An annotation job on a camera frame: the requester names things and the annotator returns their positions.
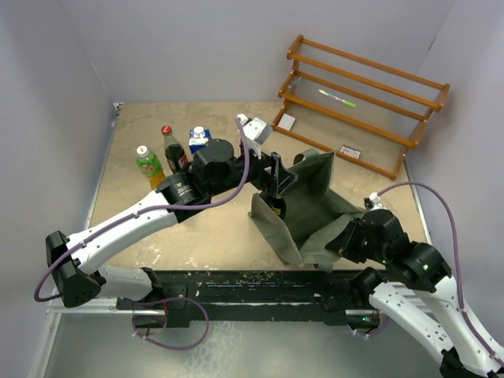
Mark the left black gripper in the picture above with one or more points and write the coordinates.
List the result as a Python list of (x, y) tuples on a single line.
[(268, 181)]

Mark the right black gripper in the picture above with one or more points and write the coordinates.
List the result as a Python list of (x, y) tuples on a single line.
[(342, 244)]

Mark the green canvas bag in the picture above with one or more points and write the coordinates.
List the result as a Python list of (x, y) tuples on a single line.
[(315, 214)]

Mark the blue white beverage carton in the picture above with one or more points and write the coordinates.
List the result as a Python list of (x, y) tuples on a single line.
[(198, 138)]

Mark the glass cola bottle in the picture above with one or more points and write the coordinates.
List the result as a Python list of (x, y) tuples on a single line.
[(174, 152)]

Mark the green bottle white cap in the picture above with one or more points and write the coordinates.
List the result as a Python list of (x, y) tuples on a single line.
[(150, 166)]

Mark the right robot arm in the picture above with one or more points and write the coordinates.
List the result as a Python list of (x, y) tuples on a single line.
[(418, 291)]

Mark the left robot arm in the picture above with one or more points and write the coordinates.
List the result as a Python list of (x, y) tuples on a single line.
[(78, 262)]

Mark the white card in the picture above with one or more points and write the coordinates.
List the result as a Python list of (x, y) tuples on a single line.
[(286, 122)]

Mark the small red white packet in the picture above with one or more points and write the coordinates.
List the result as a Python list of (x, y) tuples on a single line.
[(350, 151)]

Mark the green marker pen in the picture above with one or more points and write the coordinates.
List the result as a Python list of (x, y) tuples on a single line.
[(336, 98)]

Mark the wooden shelf rack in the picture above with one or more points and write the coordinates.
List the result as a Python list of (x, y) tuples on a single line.
[(392, 112)]

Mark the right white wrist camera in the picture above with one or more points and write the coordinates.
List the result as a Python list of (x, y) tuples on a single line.
[(373, 202)]

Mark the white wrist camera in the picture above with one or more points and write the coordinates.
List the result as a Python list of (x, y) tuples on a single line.
[(256, 132), (373, 202)]

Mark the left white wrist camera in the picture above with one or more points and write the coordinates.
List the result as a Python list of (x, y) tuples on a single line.
[(256, 132)]

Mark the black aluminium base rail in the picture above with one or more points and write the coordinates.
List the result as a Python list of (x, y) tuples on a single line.
[(255, 296)]

